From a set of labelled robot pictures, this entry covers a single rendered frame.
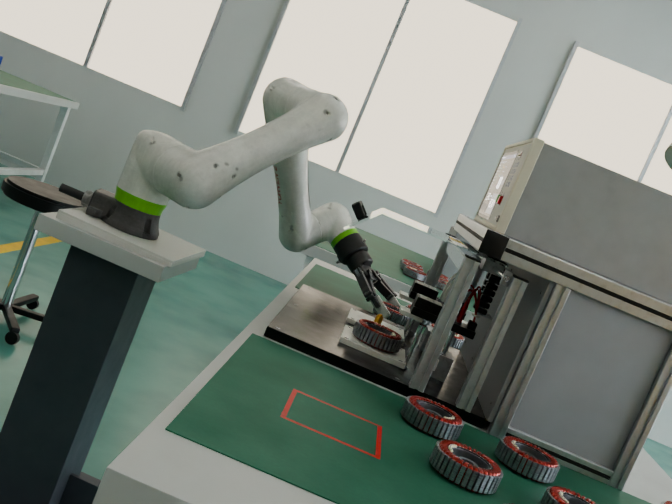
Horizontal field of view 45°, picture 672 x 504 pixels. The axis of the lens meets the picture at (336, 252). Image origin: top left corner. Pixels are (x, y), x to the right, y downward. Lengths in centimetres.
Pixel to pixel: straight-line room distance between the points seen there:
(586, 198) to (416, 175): 483
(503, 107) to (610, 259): 490
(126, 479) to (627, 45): 620
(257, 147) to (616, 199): 82
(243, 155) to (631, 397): 100
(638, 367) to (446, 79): 505
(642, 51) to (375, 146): 217
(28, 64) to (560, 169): 592
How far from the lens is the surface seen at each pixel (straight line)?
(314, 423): 126
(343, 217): 245
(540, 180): 170
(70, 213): 200
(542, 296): 162
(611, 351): 166
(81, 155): 699
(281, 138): 199
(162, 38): 685
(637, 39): 684
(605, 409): 168
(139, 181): 200
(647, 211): 175
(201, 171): 187
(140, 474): 91
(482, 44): 661
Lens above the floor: 114
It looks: 6 degrees down
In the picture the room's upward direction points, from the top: 23 degrees clockwise
